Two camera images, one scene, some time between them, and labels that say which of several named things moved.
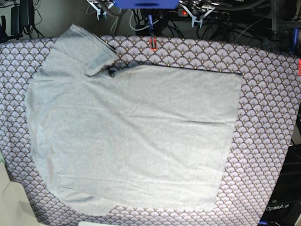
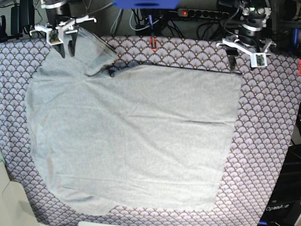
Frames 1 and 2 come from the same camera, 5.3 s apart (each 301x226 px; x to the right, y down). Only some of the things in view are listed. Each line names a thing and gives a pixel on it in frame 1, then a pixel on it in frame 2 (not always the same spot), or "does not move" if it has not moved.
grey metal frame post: [274, 7] does not move
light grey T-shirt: [118, 136] does not move
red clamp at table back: [153, 44] does not move
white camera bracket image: [97, 10] to [55, 36]
